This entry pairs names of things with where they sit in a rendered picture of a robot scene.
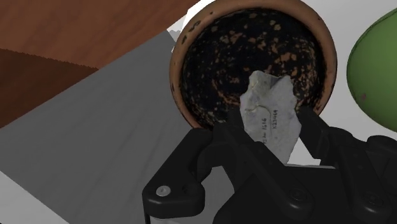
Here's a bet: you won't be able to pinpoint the green round fruit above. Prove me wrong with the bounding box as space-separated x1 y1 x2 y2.
346 8 397 132

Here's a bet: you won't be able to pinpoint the grey stone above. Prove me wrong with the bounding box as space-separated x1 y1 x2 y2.
239 70 302 164

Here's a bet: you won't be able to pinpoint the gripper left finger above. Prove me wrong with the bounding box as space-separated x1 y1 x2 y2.
142 109 314 224

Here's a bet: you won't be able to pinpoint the brown speckled bowl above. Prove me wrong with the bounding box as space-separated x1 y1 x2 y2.
169 0 338 130

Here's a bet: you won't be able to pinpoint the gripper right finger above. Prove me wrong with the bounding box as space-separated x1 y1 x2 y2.
296 106 397 224

